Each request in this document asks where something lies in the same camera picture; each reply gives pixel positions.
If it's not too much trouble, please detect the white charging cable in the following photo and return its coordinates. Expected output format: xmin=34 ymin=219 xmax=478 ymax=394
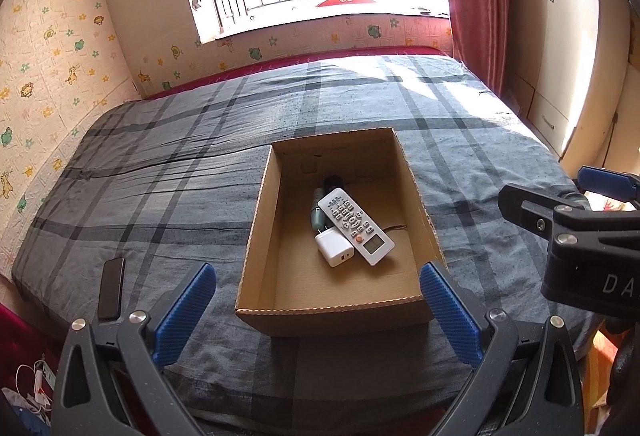
xmin=15 ymin=356 xmax=56 ymax=412

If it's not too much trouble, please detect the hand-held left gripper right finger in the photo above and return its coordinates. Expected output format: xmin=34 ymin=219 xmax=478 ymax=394
xmin=419 ymin=261 xmax=586 ymax=436

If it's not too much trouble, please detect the grey plaid bedsheet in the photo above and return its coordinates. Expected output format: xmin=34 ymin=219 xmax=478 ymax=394
xmin=10 ymin=55 xmax=601 ymax=436

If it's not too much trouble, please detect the glossy cosmetic tube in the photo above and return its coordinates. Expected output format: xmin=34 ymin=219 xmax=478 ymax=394
xmin=310 ymin=187 xmax=328 ymax=233

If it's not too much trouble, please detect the black smartphone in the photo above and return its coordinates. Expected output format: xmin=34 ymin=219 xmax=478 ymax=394
xmin=96 ymin=257 xmax=126 ymax=322

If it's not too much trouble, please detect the white remote control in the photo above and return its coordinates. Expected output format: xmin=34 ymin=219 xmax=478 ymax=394
xmin=318 ymin=188 xmax=396 ymax=267

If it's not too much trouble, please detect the large white charger plug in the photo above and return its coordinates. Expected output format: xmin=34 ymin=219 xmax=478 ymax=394
xmin=314 ymin=228 xmax=356 ymax=268

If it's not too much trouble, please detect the brown cardboard box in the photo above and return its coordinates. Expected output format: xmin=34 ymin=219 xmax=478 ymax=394
xmin=235 ymin=127 xmax=447 ymax=338

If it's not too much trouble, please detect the beige wardrobe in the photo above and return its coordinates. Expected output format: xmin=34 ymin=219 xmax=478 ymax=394
xmin=502 ymin=0 xmax=640 ymax=167

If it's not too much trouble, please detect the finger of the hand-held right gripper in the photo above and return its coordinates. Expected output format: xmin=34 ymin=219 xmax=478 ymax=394
xmin=577 ymin=166 xmax=640 ymax=203
xmin=497 ymin=183 xmax=640 ymax=247

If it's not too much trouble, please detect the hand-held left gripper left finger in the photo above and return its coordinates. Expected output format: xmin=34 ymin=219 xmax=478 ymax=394
xmin=50 ymin=262 xmax=217 ymax=436

